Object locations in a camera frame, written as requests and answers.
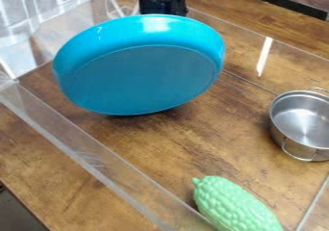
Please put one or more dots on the blue round plastic tray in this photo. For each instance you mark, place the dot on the blue round plastic tray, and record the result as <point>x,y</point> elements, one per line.
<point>139,64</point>

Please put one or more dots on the green bitter gourd toy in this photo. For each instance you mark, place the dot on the green bitter gourd toy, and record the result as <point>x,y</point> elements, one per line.
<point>230,207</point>

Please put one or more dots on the dark furniture edge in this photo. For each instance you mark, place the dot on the dark furniture edge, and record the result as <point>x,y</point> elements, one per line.
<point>301,8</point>

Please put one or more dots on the clear acrylic barrier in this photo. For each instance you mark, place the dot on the clear acrylic barrier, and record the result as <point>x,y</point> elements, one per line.
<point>102,173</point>

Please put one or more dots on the silver steel pot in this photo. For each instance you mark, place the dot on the silver steel pot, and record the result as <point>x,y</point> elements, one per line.
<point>299,124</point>

